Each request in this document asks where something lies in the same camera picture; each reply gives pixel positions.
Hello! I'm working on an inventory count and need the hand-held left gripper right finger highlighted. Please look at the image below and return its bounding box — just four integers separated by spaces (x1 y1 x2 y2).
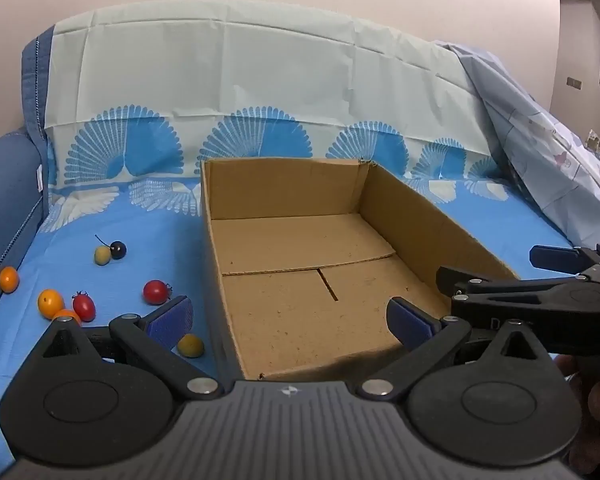
356 297 551 402

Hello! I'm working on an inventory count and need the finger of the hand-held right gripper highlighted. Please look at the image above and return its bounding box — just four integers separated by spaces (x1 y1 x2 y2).
529 243 600 268
436 266 600 311

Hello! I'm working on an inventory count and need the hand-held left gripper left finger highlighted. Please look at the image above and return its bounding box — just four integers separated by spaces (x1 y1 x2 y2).
42 296 224 402

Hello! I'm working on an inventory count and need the olive yellow round fruit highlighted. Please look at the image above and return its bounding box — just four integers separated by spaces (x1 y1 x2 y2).
177 333 205 359

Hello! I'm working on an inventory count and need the round red cherry tomato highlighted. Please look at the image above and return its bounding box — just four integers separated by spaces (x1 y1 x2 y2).
143 280 173 306

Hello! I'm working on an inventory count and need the oblong red cherry tomato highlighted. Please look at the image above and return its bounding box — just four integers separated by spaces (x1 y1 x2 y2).
72 291 97 323

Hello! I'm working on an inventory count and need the dark cherry with stem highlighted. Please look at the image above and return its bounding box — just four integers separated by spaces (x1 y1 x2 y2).
94 234 127 260

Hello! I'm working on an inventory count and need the brown cardboard box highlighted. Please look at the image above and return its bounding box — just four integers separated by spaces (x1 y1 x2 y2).
200 157 521 381

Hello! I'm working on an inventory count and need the pale printed blanket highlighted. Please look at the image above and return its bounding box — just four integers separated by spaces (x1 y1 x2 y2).
447 40 600 251

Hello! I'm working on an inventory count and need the blue cushion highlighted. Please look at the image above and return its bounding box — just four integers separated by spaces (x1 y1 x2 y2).
0 25 56 301

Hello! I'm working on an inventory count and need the blue fan-patterned sheet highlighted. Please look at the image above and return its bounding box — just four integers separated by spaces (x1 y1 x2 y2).
0 0 578 466

